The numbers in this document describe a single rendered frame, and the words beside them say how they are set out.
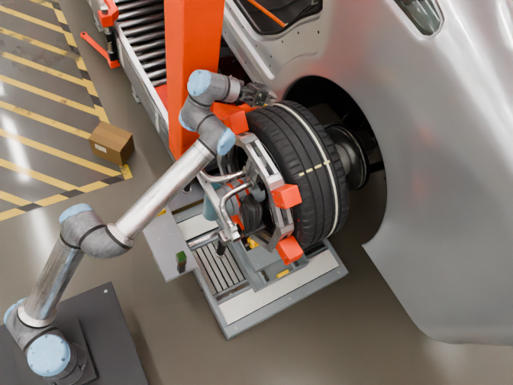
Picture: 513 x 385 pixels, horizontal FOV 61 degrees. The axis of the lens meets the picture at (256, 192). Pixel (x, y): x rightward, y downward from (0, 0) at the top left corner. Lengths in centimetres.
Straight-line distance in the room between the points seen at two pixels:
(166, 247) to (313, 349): 104
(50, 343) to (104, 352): 36
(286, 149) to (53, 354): 122
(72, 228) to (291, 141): 86
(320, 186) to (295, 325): 116
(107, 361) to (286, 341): 98
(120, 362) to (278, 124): 132
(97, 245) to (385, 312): 185
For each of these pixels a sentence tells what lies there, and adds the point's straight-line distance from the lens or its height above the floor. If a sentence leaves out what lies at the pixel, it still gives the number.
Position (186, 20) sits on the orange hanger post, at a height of 149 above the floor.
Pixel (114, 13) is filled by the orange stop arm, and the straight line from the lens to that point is 317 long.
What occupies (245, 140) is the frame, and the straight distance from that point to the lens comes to 175.
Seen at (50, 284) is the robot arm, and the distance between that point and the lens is 187.
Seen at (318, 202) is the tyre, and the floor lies 107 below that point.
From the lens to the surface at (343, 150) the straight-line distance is 209.
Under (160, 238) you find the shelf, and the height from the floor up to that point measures 45.
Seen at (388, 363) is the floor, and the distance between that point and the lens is 282.
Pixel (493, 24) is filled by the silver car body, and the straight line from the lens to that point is 146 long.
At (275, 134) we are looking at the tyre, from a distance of 173.
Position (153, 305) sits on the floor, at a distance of 262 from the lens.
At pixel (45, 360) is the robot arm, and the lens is 202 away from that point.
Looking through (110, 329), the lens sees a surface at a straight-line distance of 231.
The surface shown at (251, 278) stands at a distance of 251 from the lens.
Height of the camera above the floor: 254
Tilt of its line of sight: 60 degrees down
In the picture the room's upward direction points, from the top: 18 degrees clockwise
